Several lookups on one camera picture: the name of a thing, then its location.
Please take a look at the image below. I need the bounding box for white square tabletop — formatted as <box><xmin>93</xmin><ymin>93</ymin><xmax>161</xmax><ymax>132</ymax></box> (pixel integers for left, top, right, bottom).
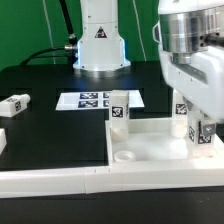
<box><xmin>105</xmin><ymin>118</ymin><xmax>224</xmax><ymax>164</ymax></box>

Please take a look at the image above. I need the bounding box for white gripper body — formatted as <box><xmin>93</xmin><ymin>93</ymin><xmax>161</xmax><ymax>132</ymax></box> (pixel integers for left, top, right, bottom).
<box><xmin>158</xmin><ymin>46</ymin><xmax>224</xmax><ymax>123</ymax></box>

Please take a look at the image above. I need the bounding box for white obstacle left wall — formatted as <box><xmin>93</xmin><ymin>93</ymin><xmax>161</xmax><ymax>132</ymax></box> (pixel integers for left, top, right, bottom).
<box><xmin>0</xmin><ymin>129</ymin><xmax>7</xmax><ymax>155</ymax></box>

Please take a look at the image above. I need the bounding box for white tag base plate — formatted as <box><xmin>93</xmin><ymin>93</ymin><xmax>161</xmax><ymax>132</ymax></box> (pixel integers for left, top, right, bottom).
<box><xmin>56</xmin><ymin>90</ymin><xmax>144</xmax><ymax>111</ymax></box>

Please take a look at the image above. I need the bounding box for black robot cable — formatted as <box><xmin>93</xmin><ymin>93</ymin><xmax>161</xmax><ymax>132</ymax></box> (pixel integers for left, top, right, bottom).
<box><xmin>19</xmin><ymin>0</ymin><xmax>79</xmax><ymax>66</ymax></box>

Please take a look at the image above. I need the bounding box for white obstacle wall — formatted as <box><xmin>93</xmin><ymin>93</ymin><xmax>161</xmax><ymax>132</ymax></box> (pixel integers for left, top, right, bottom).
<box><xmin>0</xmin><ymin>164</ymin><xmax>224</xmax><ymax>198</ymax></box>
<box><xmin>0</xmin><ymin>129</ymin><xmax>7</xmax><ymax>155</ymax></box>

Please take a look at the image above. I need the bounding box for white obstacle front wall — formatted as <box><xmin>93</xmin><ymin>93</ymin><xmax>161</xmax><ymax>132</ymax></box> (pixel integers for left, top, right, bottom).
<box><xmin>0</xmin><ymin>164</ymin><xmax>224</xmax><ymax>198</ymax></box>

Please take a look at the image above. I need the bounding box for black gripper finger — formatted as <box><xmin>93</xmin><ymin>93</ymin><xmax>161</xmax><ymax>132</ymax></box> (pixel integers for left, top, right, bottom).
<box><xmin>183</xmin><ymin>97</ymin><xmax>193</xmax><ymax>111</ymax></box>
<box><xmin>201</xmin><ymin>116</ymin><xmax>216</xmax><ymax>137</ymax></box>

